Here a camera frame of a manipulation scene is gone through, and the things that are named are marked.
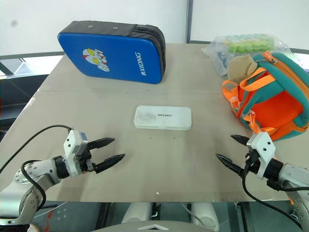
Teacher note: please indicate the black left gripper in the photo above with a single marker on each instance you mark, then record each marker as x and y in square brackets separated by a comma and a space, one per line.
[85, 161]

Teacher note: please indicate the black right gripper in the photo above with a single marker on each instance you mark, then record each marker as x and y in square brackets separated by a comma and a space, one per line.
[252, 164]

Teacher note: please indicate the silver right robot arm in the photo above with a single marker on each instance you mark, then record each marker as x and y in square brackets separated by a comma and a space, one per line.
[293, 172]

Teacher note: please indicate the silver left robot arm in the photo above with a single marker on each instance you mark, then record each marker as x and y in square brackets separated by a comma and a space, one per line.
[41, 170]

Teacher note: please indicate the orange and teal backpack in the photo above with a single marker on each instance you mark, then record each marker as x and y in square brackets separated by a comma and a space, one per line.
[277, 106]

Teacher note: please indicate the white plastic pencil case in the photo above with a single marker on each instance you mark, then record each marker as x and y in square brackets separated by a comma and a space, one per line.
[163, 118]

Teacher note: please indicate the white rounded cylinder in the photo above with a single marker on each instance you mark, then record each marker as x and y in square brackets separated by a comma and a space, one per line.
[204, 213]
[137, 212]

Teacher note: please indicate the beige plush toy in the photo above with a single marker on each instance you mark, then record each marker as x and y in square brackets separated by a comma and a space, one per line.
[239, 68]

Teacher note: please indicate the gray rounded robot chest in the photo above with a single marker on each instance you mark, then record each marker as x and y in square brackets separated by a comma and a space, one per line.
[154, 227]

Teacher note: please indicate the blue cartoon print foam pad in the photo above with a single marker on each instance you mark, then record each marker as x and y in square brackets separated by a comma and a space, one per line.
[113, 58]

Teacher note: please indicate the clear plastic bag with toys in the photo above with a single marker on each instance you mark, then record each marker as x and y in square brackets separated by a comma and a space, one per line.
[243, 44]

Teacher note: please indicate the dark vertical pole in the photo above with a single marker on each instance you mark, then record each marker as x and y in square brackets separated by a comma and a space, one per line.
[189, 21]

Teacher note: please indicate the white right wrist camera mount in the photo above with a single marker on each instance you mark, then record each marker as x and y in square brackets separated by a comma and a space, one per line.
[264, 147]

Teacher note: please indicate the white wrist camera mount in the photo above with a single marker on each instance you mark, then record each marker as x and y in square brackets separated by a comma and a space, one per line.
[264, 147]
[70, 151]

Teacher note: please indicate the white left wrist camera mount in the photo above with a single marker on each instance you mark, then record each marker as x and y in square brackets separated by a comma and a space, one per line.
[70, 151]

